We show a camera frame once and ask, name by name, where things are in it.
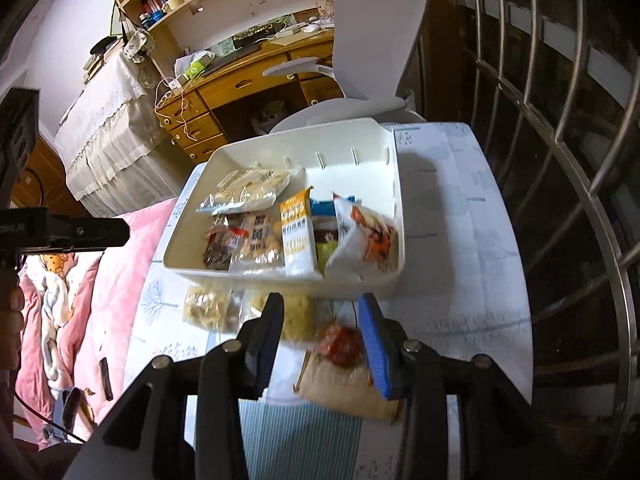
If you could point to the clear packet pale snacks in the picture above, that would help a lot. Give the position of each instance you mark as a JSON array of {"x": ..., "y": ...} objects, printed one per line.
[{"x": 250, "y": 185}]

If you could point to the dark prune packet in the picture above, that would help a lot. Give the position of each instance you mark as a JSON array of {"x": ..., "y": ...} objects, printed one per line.
[{"x": 220, "y": 255}]

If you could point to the white plastic storage box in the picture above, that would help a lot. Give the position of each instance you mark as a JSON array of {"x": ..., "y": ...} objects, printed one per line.
[{"x": 350, "y": 140}]

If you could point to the tree print tablecloth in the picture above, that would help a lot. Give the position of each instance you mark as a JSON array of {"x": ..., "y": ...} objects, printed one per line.
[{"x": 450, "y": 260}]

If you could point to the black remote control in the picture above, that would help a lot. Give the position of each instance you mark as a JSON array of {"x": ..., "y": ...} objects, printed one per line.
[{"x": 106, "y": 379}]

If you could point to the large milk bread packet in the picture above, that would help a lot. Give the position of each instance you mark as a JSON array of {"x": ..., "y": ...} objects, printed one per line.
[{"x": 300, "y": 317}]

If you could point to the white office chair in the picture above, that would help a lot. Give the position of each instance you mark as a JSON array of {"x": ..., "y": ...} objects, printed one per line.
[{"x": 380, "y": 35}]

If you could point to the pink quilt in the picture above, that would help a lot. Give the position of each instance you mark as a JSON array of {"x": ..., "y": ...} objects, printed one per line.
[{"x": 120, "y": 280}]

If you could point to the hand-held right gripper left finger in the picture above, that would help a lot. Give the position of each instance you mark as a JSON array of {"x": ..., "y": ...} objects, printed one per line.
[{"x": 265, "y": 355}]

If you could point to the small red candy packet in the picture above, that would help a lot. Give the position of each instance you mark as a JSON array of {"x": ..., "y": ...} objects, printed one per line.
[{"x": 342, "y": 347}]

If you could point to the blue striped mat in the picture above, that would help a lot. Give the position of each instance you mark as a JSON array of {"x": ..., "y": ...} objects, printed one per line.
[{"x": 300, "y": 440}]

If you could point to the cartoon print blanket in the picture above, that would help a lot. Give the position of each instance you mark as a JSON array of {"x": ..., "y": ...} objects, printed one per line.
[{"x": 55, "y": 300}]

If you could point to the orange snack packet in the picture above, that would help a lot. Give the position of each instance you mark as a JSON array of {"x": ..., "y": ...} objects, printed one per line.
[{"x": 297, "y": 240}]

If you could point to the white computer mouse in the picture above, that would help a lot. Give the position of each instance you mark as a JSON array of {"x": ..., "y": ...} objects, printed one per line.
[{"x": 311, "y": 27}]

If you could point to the blue snack packet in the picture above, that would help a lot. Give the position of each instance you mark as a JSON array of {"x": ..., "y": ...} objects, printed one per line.
[{"x": 324, "y": 207}]

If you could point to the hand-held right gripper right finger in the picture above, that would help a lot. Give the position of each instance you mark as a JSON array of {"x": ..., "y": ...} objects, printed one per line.
[{"x": 376, "y": 355}]

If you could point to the person's left hand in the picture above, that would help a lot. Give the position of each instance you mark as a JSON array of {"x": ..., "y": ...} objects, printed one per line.
[{"x": 11, "y": 310}]

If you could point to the clear biscuit packet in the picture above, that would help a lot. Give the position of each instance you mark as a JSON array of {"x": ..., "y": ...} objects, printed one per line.
[{"x": 260, "y": 245}]

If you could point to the long speckled bread packet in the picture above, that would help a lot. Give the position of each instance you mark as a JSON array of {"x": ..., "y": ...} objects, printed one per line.
[{"x": 210, "y": 307}]

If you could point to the white lace cloth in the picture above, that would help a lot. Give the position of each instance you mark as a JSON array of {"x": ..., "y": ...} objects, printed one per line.
[{"x": 115, "y": 125}]

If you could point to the green pastry packet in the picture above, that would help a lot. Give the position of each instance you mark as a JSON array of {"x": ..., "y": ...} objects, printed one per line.
[{"x": 327, "y": 254}]

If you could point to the floral fabric bag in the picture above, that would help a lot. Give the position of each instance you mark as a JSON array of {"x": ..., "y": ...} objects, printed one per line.
[{"x": 139, "y": 46}]

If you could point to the green tissue pack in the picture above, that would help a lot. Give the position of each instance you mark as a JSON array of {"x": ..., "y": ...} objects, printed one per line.
[{"x": 196, "y": 70}]

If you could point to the white yellow snack packet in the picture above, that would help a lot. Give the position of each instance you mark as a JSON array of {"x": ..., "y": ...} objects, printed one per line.
[{"x": 360, "y": 240}]

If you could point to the toast sandwich packet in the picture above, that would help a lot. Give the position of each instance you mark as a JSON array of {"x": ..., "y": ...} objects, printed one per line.
[{"x": 340, "y": 390}]

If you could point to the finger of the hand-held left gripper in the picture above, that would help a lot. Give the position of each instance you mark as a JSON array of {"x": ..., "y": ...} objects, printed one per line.
[{"x": 90, "y": 231}]

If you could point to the wooden desk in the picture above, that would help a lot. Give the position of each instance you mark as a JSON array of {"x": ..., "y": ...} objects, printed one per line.
[{"x": 235, "y": 85}]

